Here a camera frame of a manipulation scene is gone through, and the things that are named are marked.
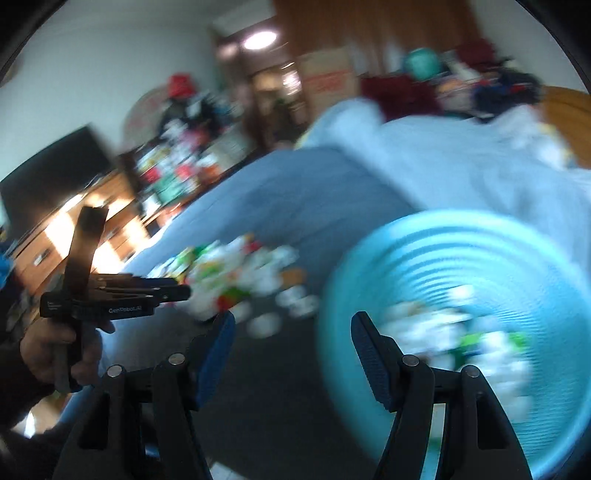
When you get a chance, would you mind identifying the wooden dresser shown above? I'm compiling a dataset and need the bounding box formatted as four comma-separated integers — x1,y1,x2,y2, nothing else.
9,171,153,296

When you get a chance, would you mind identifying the light blue plastic basket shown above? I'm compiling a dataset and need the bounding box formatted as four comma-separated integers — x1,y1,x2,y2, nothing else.
318,210,587,478

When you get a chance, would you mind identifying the person's left forearm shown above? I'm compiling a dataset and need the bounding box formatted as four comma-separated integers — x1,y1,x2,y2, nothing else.
0,339,61,432

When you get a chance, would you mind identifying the wooden headboard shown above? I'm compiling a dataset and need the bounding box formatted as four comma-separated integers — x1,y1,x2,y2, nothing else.
538,85,591,171

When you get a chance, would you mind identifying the person's left hand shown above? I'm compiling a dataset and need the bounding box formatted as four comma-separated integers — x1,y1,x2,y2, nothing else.
21,318,116,388

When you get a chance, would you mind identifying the dark red blanket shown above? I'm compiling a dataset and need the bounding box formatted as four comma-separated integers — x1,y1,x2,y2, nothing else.
360,74,444,123

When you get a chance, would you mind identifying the white yellow printed pillow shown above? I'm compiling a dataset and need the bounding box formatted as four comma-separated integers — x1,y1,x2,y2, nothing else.
517,120,578,169

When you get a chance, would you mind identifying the wooden door frame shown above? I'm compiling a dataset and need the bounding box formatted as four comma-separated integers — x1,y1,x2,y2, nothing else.
210,18,305,153

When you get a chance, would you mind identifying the wooden wardrobe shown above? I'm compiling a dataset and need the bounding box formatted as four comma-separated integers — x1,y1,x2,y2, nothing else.
272,0,483,75

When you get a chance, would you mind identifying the blue bed sheet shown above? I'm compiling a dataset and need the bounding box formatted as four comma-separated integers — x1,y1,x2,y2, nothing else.
60,145,416,480

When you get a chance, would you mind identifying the black television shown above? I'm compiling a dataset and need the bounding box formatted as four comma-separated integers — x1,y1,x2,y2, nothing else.
0,126,116,232

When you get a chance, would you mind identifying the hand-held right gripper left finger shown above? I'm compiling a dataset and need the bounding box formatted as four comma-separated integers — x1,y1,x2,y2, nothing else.
53,310,237,480

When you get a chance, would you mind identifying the round ceiling lamp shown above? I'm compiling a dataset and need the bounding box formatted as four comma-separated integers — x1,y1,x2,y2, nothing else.
243,30,279,51

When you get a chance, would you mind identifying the cardboard box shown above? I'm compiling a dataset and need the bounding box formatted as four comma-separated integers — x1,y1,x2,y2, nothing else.
298,46,361,118

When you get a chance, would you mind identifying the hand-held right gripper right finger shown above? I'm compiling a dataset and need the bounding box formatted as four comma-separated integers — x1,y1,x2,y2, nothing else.
350,311,534,480

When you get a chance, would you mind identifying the teal ball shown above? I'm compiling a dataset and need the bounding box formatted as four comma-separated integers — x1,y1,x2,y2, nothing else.
402,47,444,84

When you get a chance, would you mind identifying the heap of dark clothes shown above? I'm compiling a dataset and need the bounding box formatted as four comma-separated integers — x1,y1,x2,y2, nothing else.
159,90,241,134

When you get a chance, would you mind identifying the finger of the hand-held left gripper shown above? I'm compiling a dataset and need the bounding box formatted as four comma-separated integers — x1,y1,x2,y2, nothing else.
95,272,181,292
99,285,192,306

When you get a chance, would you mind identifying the round printed board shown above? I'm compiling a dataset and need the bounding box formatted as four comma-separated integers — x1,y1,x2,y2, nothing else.
122,85,171,144

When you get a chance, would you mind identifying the heap of colourful clothes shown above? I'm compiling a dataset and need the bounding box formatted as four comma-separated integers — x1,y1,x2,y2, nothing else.
438,39,543,123

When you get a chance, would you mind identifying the light blue duvet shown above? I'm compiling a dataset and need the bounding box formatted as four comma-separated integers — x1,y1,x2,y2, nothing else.
295,97,591,278

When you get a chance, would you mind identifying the red bag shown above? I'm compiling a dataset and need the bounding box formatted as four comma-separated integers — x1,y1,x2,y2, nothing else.
167,74,197,100

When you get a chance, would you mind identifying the pile of mixed bottle caps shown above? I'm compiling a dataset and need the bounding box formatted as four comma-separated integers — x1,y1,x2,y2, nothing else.
159,233,321,340

